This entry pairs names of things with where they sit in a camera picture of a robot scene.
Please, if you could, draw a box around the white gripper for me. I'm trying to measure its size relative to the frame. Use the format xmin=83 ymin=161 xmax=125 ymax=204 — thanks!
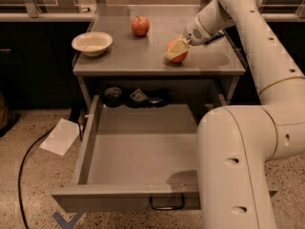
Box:
xmin=163 ymin=14 xmax=213 ymax=62

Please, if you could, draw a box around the orange fruit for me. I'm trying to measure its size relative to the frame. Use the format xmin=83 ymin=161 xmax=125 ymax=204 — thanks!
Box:
xmin=165 ymin=38 xmax=189 ymax=64

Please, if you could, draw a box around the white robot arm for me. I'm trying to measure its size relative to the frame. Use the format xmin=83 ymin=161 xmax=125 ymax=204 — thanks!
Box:
xmin=166 ymin=0 xmax=305 ymax=229

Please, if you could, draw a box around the grey cabinet counter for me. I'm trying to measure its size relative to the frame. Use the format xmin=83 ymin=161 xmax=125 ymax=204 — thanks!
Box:
xmin=73 ymin=5 xmax=245 ymax=105

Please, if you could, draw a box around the grey open drawer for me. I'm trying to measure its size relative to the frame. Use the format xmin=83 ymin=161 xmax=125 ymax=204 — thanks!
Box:
xmin=51 ymin=94 xmax=279 ymax=214

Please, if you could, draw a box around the dark blue snack packet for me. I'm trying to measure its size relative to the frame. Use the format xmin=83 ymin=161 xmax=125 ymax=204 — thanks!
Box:
xmin=204 ymin=31 xmax=225 ymax=45

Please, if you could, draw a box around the red apple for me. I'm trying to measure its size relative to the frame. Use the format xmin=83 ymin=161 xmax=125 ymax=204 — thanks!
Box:
xmin=131 ymin=16 xmax=150 ymax=36

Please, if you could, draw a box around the black device with label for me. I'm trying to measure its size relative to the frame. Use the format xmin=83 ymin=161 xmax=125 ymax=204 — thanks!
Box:
xmin=101 ymin=87 xmax=171 ymax=109

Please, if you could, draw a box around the white ceramic bowl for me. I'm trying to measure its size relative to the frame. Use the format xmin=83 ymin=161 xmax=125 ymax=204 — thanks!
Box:
xmin=71 ymin=31 xmax=112 ymax=56

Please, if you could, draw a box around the white paper sheet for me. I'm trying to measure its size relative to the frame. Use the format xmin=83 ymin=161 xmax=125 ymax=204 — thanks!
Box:
xmin=39 ymin=118 xmax=82 ymax=156

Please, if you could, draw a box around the black drawer handle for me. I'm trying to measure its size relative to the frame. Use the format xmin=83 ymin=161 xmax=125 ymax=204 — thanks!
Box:
xmin=149 ymin=195 xmax=185 ymax=211

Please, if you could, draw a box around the black floor cable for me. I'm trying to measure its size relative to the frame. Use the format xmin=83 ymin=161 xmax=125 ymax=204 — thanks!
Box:
xmin=17 ymin=124 xmax=58 ymax=229

